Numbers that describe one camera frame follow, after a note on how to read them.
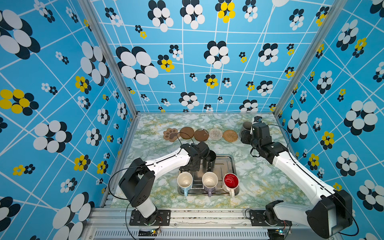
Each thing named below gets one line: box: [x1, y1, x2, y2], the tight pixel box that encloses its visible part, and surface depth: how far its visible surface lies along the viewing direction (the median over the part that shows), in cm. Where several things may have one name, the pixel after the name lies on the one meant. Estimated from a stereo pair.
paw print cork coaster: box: [163, 128, 180, 142], surface depth 110 cm
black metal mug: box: [202, 150, 217, 172], surface depth 88 cm
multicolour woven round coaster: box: [209, 128, 223, 141], surface depth 107 cm
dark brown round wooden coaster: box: [179, 126, 195, 140], surface depth 110 cm
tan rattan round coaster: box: [222, 129, 238, 143], surface depth 107 cm
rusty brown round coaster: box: [194, 128, 209, 142], surface depth 109 cm
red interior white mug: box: [222, 172, 240, 198], surface depth 81 cm
